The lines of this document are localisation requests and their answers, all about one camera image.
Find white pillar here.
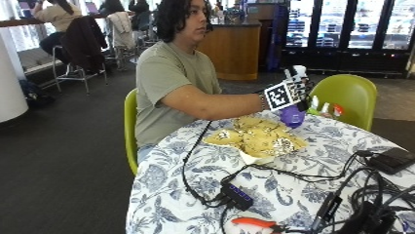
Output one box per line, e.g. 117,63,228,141
0,27,30,124

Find white bottle with red cap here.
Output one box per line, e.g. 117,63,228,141
332,103,345,119

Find long black hub cable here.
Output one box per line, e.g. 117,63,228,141
220,150,369,234

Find bundle of black cables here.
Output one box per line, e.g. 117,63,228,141
336,165,415,234

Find yellow patterned cloth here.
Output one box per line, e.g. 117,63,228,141
203,116,312,160

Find black hub with blue lights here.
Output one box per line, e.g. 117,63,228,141
220,183,256,212

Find dark backpack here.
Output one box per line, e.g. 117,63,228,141
18,78,58,108

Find black adapter plug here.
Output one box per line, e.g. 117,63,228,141
309,191,344,234

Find green plastic chair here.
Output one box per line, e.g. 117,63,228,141
124,88,140,176
308,73,379,133

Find wooden counter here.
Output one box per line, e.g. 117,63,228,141
196,19,264,82

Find light jacket on stool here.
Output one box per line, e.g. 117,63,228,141
105,11,137,52

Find orange handled pliers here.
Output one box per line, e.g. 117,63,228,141
231,216,289,234

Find flat black device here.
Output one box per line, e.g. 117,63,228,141
368,146,415,176

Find glass door fridge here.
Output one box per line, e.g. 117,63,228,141
277,0,415,77

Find white spray bottle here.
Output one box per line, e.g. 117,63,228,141
318,101,333,117
308,95,322,115

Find metal bar stool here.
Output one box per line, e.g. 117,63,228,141
51,45,109,96
103,32,140,71

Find white cube with black markers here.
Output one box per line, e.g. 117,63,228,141
262,81,308,112

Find person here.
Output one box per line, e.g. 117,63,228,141
133,0,265,164
98,0,153,33
30,0,84,64

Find dark jacket on stool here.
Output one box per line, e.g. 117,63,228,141
59,15,109,75

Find black glove cable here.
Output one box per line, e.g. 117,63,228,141
181,120,227,209

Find beaded wristband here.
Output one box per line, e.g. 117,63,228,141
258,93,269,112

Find blue floral tablecloth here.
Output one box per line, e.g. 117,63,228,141
125,110,415,234

